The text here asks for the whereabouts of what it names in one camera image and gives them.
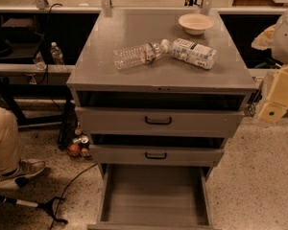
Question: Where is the grey sneaker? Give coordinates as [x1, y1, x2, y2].
[0, 159, 46, 189]

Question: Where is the red apple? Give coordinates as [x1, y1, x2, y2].
[68, 144, 82, 157]

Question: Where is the grey metal drawer cabinet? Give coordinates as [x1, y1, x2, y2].
[66, 7, 259, 184]

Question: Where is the khaki trouser leg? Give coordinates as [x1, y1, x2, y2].
[0, 107, 21, 177]

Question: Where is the beige paper bowl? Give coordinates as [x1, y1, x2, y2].
[179, 13, 214, 35]

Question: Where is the black floor cable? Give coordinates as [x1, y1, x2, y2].
[48, 162, 98, 230]

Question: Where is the small upright water bottle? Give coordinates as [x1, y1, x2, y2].
[50, 42, 64, 65]

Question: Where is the clear plastic water bottle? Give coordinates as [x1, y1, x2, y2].
[113, 42, 161, 70]

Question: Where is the grey bottom drawer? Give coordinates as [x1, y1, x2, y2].
[87, 165, 214, 230]

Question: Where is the labelled plastic water bottle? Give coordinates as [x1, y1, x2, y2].
[161, 38, 217, 70]

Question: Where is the grey drawer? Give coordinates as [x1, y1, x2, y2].
[87, 165, 214, 230]
[76, 107, 244, 138]
[89, 145, 224, 167]

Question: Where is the metal shelf rail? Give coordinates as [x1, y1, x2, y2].
[0, 63, 75, 74]

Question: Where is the grey middle drawer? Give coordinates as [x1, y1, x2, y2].
[89, 145, 224, 167]

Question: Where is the black white grabber stick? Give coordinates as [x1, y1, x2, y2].
[0, 195, 68, 224]

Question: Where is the grey top drawer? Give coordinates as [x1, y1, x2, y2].
[76, 107, 244, 138]

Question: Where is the silver can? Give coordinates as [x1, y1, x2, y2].
[73, 135, 89, 144]

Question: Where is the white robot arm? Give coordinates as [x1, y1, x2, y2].
[252, 9, 288, 124]

